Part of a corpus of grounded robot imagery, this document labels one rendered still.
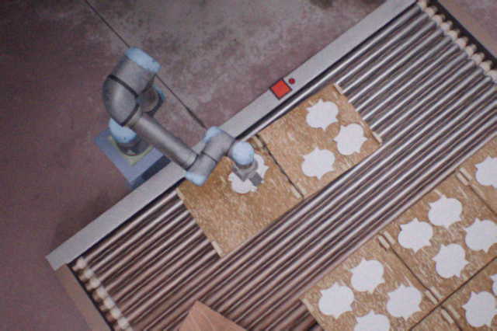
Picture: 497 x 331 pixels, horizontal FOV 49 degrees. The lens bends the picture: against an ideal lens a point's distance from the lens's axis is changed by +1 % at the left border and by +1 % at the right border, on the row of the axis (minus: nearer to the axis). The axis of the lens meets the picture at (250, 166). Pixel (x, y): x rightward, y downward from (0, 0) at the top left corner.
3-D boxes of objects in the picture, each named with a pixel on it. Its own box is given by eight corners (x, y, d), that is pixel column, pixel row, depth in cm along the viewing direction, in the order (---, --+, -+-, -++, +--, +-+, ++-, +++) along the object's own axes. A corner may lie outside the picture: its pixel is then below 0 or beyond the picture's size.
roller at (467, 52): (113, 323, 217) (110, 324, 212) (467, 46, 244) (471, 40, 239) (120, 333, 216) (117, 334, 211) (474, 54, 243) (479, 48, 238)
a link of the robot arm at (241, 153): (238, 135, 190) (258, 148, 188) (239, 144, 200) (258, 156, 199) (225, 153, 188) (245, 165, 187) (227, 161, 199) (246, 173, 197)
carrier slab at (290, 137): (256, 134, 231) (256, 133, 229) (333, 83, 236) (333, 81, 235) (304, 200, 223) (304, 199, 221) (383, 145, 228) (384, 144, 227)
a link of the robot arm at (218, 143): (195, 146, 191) (220, 162, 189) (213, 120, 193) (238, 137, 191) (198, 151, 199) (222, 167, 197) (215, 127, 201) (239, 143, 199)
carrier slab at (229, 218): (174, 189, 226) (173, 189, 224) (253, 135, 231) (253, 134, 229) (221, 258, 218) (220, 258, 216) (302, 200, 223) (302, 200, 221)
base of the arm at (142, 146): (109, 139, 235) (102, 133, 225) (134, 116, 237) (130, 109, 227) (132, 163, 233) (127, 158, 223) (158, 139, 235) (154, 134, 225)
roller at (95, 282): (86, 283, 221) (82, 283, 216) (436, 15, 248) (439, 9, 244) (93, 293, 220) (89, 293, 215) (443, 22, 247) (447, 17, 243)
